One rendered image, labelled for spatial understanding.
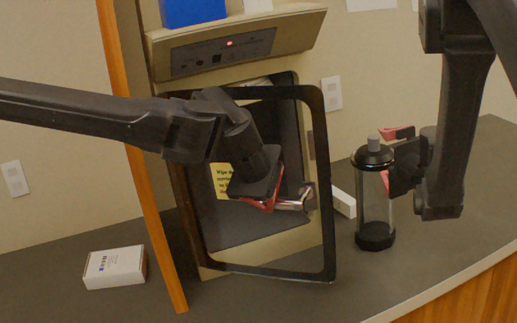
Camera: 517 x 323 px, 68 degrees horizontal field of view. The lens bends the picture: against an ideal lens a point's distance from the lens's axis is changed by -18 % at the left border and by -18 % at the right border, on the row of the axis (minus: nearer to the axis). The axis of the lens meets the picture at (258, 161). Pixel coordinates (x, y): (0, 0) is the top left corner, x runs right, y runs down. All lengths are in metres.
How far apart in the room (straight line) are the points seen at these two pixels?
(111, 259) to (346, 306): 0.59
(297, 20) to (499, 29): 0.55
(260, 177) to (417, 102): 1.10
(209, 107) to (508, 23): 0.43
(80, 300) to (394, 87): 1.22
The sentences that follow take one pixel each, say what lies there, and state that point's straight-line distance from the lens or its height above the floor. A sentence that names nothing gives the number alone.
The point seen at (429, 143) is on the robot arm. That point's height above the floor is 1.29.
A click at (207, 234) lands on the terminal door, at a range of 0.95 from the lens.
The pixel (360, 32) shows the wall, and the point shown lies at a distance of 1.51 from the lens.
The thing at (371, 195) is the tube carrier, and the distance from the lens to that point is 1.00.
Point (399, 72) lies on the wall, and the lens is 1.63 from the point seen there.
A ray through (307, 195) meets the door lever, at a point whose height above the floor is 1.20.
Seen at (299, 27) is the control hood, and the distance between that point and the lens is 0.84.
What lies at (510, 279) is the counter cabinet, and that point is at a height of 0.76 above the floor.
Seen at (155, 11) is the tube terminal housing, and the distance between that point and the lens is 0.85.
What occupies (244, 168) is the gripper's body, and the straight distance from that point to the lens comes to 0.68.
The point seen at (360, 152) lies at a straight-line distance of 0.98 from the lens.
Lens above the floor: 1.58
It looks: 24 degrees down
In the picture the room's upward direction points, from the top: 9 degrees counter-clockwise
